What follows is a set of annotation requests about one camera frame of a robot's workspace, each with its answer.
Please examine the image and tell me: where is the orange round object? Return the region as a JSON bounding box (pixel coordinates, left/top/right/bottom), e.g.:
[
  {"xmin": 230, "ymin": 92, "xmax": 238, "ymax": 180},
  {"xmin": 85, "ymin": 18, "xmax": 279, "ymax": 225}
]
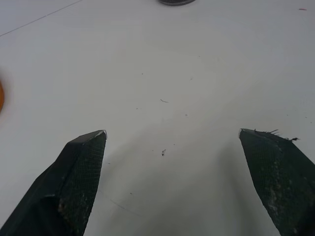
[{"xmin": 0, "ymin": 80, "xmax": 5, "ymax": 111}]

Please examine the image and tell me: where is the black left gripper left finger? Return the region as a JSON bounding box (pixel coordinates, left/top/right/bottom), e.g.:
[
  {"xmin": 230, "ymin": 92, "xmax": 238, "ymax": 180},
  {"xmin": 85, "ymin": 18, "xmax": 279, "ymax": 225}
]
[{"xmin": 0, "ymin": 129, "xmax": 108, "ymax": 236}]

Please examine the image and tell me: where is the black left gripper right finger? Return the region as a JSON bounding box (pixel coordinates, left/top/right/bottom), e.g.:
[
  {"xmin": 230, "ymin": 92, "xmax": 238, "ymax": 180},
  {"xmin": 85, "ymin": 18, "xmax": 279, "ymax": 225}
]
[{"xmin": 238, "ymin": 128, "xmax": 315, "ymax": 236}]

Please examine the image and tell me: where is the dark round jar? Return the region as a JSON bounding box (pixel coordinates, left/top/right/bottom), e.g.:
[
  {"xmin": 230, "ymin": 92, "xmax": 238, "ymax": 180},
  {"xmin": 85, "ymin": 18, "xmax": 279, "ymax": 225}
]
[{"xmin": 158, "ymin": 0, "xmax": 195, "ymax": 6}]

